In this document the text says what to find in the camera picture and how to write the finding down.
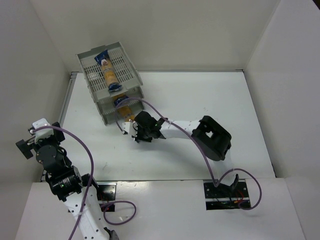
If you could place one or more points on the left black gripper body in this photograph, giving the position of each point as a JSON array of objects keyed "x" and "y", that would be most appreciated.
[{"x": 26, "y": 146}]

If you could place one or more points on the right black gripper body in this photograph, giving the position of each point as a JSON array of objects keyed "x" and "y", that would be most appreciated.
[{"x": 139, "y": 132}]

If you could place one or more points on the grey tray shelf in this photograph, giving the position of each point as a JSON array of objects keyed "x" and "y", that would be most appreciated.
[{"x": 125, "y": 73}]

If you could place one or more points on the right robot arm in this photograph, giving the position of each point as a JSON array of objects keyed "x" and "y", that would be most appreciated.
[{"x": 213, "y": 140}]

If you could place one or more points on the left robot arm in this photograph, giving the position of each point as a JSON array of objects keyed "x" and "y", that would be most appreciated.
[{"x": 77, "y": 192}]

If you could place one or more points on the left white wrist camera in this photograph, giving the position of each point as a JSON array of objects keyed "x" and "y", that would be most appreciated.
[{"x": 43, "y": 133}]

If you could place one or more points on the aluminium rail left edge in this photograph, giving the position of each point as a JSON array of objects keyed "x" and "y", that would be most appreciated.
[{"x": 67, "y": 97}]

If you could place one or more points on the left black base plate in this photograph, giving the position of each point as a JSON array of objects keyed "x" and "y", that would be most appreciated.
[{"x": 106, "y": 194}]

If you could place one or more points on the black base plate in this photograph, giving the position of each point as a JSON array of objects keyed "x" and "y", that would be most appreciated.
[
  {"x": 106, "y": 194},
  {"x": 219, "y": 198}
]

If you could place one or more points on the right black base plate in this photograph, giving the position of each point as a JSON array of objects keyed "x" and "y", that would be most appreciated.
[{"x": 219, "y": 198}]

